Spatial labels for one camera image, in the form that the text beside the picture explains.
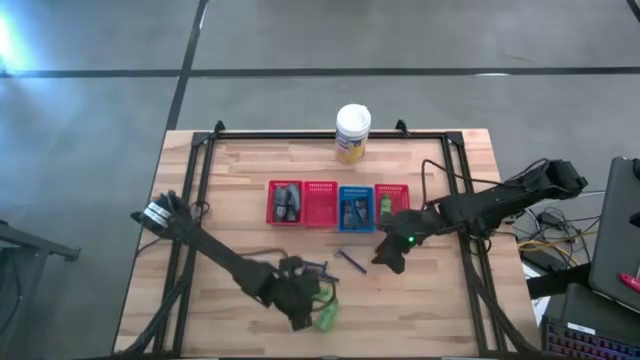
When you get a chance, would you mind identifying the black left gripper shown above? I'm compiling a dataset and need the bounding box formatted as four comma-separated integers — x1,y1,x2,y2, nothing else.
264,259,335,333

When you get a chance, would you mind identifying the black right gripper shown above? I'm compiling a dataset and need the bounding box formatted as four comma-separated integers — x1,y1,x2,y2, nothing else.
372,209,441,275

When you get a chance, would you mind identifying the blue pen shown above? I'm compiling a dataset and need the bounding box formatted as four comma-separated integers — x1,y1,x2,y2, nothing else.
334,248,369,275

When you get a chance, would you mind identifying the red plastic basket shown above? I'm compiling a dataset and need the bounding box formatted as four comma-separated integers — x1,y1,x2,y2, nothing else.
373,183,411,229
265,179,304,226
301,180,339,229

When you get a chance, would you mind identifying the blue plastic basket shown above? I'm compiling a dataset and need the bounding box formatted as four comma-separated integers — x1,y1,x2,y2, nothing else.
337,185,376,234

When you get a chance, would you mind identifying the white-lidded yellow wipes canister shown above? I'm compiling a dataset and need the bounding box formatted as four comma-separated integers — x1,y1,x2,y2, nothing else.
334,103,373,165

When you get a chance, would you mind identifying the black flat bar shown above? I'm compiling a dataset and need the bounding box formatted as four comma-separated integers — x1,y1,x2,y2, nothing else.
524,262,594,299

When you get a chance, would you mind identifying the backlit computer keyboard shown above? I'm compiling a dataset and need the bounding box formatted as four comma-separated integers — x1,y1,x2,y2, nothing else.
542,319,640,360

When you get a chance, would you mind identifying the black equipment box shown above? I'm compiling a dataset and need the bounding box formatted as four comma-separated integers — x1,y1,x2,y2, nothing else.
559,282,640,341

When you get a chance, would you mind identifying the grey laptop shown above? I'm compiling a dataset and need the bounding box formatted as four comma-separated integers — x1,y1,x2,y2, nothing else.
588,156,640,314

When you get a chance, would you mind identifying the black side table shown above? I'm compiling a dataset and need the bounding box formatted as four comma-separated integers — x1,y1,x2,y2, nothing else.
0,217,81,360

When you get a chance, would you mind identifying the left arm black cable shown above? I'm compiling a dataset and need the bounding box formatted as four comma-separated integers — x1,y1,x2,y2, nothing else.
238,247,291,260

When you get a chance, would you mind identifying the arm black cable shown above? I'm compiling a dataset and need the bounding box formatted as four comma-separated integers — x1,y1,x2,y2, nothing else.
238,247,291,260
421,158,501,206

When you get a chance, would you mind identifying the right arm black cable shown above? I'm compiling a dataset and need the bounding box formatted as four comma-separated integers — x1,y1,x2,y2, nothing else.
421,158,501,206

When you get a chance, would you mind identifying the yellow cable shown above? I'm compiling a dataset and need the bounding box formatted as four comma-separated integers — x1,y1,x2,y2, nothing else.
519,232,599,254

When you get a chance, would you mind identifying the red handled tool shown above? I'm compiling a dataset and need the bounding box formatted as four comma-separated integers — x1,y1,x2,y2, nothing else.
617,272,640,295

